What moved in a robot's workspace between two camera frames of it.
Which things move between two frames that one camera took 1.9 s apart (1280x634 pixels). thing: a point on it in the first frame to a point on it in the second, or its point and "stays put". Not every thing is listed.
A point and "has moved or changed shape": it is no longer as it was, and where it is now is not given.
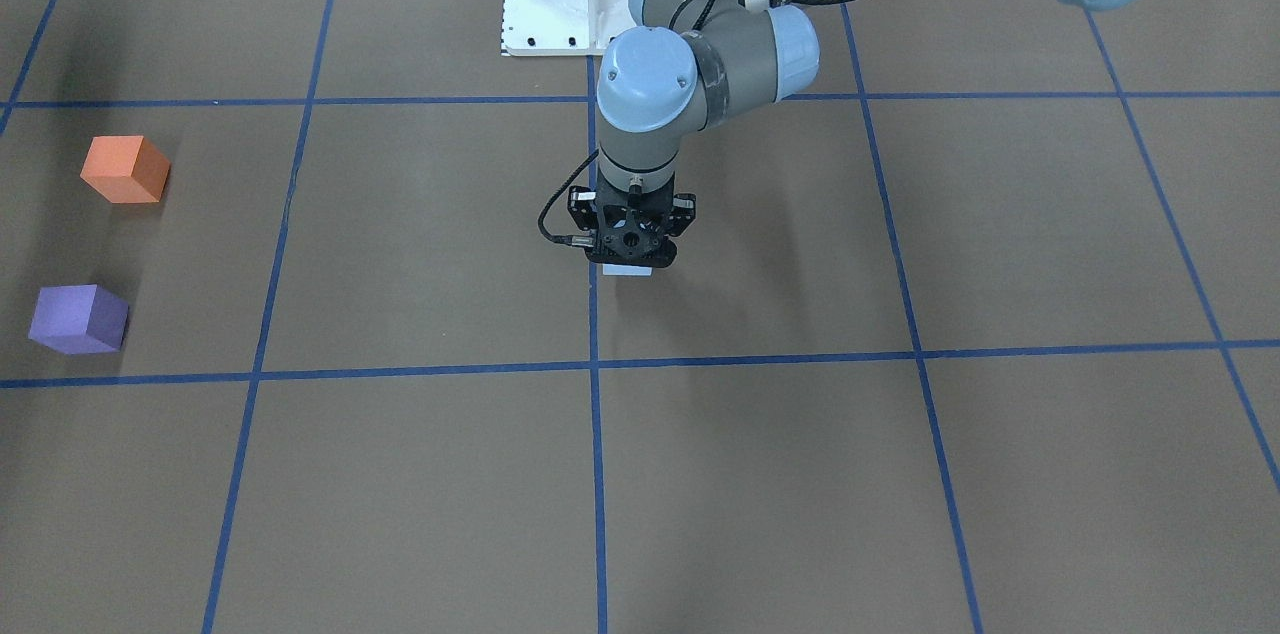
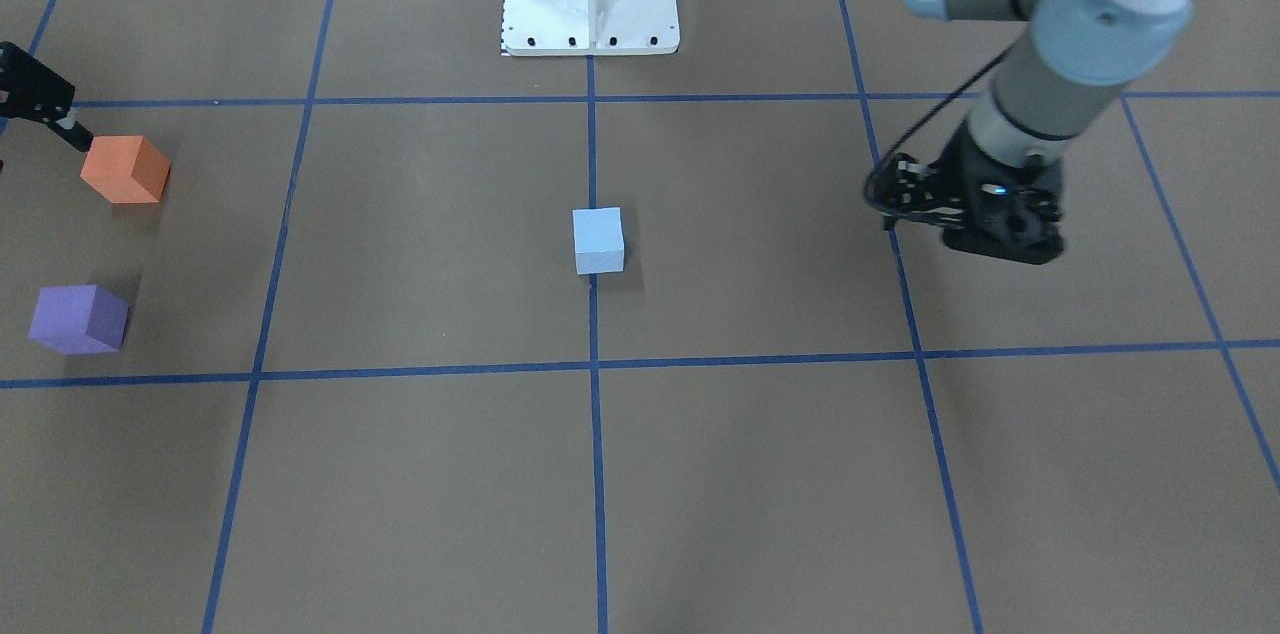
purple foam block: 79,319 stays put
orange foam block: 125,169 stays put
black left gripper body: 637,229 to 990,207
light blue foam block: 618,269 has moved or changed shape
